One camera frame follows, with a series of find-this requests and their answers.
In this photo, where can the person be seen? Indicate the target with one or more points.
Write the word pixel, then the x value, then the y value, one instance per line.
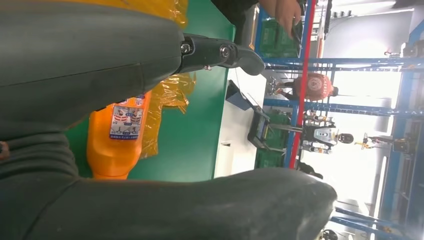
pixel 232 8
pixel 314 87

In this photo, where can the black and white humanoid robot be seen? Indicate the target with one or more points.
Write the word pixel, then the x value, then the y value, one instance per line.
pixel 323 136

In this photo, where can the red pole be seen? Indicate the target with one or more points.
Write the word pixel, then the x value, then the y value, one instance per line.
pixel 304 66

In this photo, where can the green plastic crate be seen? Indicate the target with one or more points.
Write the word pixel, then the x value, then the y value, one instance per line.
pixel 278 38
pixel 276 136
pixel 268 159

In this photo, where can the white table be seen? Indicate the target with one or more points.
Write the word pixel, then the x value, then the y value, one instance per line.
pixel 235 132

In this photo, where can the green table mat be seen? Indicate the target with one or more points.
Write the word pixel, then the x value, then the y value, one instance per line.
pixel 192 132

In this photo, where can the blue tablet case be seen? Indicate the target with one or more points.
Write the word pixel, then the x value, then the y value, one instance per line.
pixel 236 97

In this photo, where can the orange detergent bottle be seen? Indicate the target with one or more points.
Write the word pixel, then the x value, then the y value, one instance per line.
pixel 112 155

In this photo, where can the black remote controller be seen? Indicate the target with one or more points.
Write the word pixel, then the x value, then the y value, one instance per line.
pixel 258 129

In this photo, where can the yellow taped plastic sheet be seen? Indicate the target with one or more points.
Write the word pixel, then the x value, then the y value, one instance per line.
pixel 169 92

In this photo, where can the blue shelf rack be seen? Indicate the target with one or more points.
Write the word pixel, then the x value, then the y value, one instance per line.
pixel 364 61

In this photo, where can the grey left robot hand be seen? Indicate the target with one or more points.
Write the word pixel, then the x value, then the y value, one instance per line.
pixel 82 49

